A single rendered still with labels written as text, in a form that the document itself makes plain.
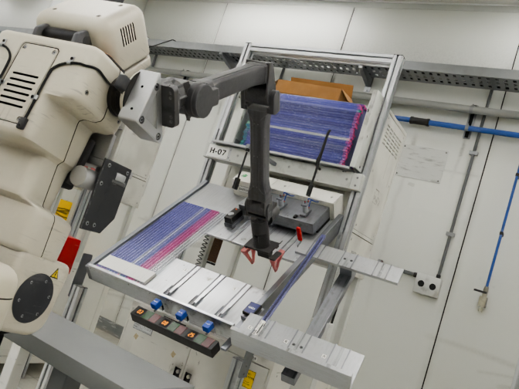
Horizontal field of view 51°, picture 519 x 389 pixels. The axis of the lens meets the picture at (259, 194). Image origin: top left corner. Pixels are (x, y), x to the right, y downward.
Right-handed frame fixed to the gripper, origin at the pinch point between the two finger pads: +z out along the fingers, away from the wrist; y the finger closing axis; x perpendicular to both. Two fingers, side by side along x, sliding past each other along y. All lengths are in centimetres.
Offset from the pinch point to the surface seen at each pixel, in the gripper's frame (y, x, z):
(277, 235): 6.6, -19.1, 1.5
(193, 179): 182, -158, 88
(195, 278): 18.8, 15.6, 1.4
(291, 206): 7.3, -31.5, -4.4
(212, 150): 59, -48, -11
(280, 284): -10.2, 5.6, 0.4
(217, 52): 186, -214, 1
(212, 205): 43, -26, 2
